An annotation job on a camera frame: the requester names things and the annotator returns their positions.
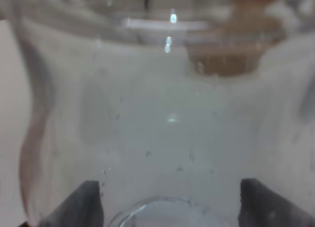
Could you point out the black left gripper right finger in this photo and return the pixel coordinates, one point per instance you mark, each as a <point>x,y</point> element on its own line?
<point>261,207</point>

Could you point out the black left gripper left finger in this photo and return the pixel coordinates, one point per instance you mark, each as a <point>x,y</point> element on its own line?
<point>82,208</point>

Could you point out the clear plastic water bottle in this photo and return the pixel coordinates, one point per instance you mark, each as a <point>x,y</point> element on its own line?
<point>116,99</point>

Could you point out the orange translucent cup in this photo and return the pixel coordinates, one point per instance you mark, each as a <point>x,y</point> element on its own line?
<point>241,34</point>

